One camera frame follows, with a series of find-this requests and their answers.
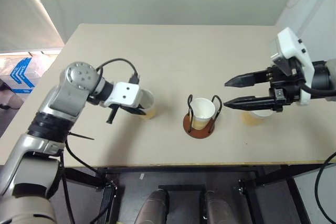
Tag black zip tie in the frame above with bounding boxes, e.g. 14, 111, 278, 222
68, 132, 95, 141

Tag black metal table frame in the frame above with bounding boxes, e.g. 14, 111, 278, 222
62, 164, 313, 224

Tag blue and white box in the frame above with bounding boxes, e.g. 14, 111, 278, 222
0, 56, 36, 95

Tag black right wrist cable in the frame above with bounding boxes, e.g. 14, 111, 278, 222
293, 73, 336, 97

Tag black hanging cable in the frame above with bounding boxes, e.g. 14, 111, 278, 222
314, 151, 336, 224

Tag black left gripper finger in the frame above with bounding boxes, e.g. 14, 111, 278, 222
106, 106, 119, 125
120, 106, 147, 116

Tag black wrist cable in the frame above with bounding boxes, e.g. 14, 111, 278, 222
293, 73, 336, 97
96, 58, 140, 84

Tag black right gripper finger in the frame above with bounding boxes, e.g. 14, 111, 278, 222
222, 95, 275, 112
224, 69, 269, 88

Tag white window blind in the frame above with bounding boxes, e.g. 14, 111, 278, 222
0, 0, 65, 52

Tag thin black cable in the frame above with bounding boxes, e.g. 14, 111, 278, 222
59, 137, 108, 224

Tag white paper cup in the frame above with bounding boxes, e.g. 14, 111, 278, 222
136, 89, 156, 120
189, 98, 216, 131
241, 109, 275, 126

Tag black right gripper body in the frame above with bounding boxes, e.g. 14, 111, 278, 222
265, 60, 303, 112

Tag dark rounded shape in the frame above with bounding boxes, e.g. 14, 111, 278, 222
134, 189, 169, 224
204, 190, 240, 224

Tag wire cup holder brown base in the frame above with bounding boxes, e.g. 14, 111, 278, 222
183, 94, 223, 140

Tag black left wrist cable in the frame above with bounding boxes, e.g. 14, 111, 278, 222
96, 58, 140, 84

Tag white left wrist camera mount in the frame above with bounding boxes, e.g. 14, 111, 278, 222
101, 81, 141, 109

